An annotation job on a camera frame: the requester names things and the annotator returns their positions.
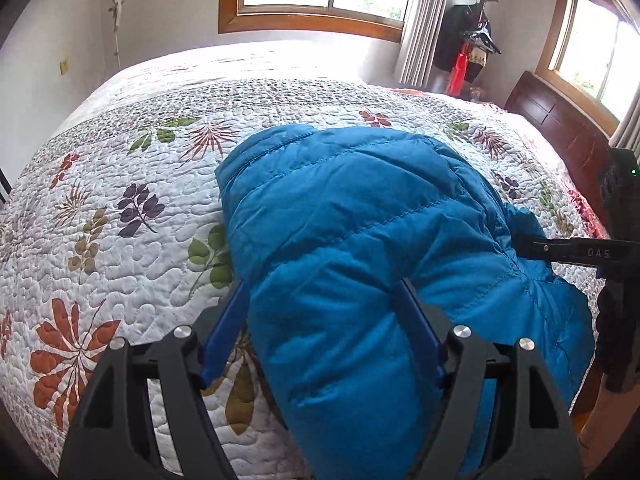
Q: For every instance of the yellow wall socket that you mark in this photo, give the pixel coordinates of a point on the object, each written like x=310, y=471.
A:
x=64, y=66

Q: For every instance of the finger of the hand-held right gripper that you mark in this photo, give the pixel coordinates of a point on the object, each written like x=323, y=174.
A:
x=560, y=251

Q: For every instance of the white pleated curtain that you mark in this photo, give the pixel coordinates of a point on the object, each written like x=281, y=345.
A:
x=627, y=130
x=425, y=25

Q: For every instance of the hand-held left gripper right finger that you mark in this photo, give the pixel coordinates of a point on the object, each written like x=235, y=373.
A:
x=417, y=320

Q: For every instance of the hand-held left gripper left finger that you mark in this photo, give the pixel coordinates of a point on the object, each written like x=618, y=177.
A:
x=225, y=330

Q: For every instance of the black metal chair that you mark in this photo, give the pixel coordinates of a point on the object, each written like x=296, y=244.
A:
x=4, y=187

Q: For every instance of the person's right forearm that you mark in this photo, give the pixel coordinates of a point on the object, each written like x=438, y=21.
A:
x=600, y=425

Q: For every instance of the narrow wooden frame window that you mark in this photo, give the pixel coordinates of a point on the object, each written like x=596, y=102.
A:
x=590, y=40

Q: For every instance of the red hanging garment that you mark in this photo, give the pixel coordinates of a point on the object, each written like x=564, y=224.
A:
x=457, y=75

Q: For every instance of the black hanging garment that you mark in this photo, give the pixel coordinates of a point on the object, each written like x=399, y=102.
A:
x=450, y=35

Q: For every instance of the blue puffer jacket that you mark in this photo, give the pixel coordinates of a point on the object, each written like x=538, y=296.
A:
x=350, y=240

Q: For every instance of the floral quilted bed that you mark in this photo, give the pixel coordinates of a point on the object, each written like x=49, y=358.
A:
x=110, y=240

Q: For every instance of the dark wooden headboard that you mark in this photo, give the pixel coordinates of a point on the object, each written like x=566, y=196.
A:
x=560, y=130

